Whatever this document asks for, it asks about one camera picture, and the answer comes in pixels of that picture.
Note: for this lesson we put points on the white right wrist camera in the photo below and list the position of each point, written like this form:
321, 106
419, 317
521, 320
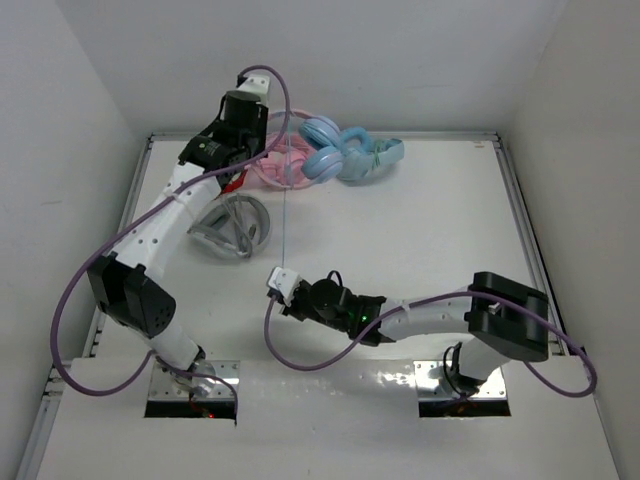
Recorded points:
283, 282

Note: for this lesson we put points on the blue pink headphones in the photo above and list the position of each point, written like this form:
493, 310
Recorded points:
323, 135

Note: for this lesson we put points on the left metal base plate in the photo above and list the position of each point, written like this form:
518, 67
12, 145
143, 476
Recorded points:
209, 386

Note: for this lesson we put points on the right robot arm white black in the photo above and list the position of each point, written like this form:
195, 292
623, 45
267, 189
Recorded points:
503, 320

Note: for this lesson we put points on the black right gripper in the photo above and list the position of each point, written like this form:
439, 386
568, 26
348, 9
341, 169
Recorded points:
292, 308

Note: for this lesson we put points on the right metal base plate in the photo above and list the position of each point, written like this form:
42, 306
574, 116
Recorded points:
436, 381

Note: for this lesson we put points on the metal base plate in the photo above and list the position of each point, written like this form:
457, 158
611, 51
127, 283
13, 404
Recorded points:
436, 381
209, 386

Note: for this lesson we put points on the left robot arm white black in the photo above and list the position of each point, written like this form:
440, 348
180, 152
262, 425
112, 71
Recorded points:
126, 282

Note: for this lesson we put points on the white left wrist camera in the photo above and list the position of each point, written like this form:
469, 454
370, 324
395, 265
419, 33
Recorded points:
255, 84

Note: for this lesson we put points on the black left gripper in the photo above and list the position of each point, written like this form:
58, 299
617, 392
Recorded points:
258, 124

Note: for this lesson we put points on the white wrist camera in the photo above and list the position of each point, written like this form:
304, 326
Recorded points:
255, 84
283, 282

